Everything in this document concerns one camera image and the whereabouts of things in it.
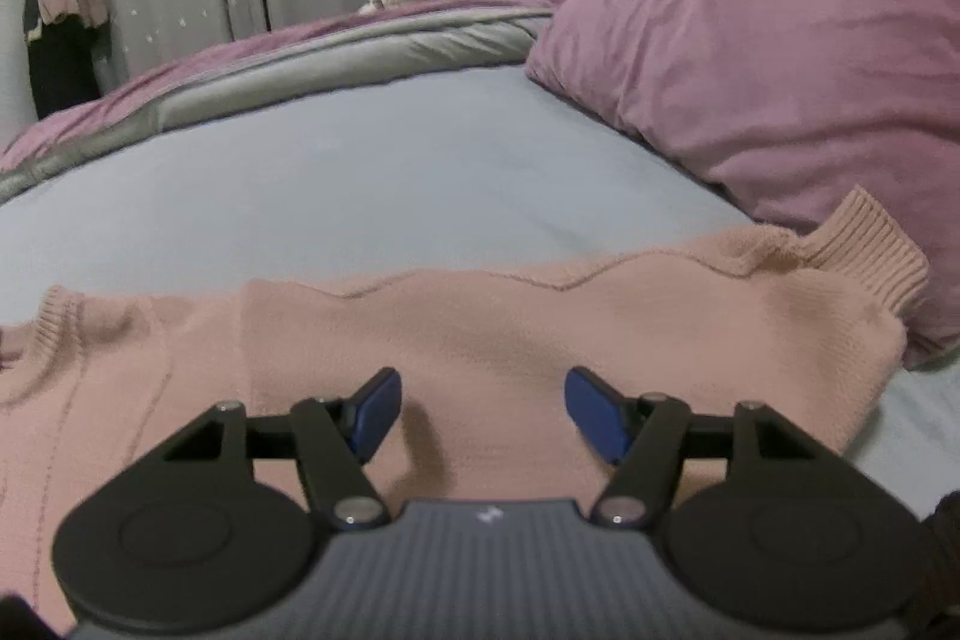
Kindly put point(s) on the mauve and grey duvet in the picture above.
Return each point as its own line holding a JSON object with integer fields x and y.
{"x": 300, "y": 63}

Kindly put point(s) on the pink knit sweater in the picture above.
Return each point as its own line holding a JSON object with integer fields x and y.
{"x": 487, "y": 332}

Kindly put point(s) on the large mauve pillow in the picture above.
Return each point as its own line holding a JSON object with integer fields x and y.
{"x": 772, "y": 48}

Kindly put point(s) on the grey blue bed sheet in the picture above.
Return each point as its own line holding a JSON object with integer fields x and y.
{"x": 375, "y": 175}

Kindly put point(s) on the hanging black garment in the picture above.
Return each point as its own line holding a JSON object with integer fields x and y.
{"x": 64, "y": 70}

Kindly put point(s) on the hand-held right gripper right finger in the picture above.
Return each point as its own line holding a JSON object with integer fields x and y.
{"x": 592, "y": 411}

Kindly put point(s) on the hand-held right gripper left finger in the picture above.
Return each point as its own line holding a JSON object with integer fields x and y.
{"x": 379, "y": 415}

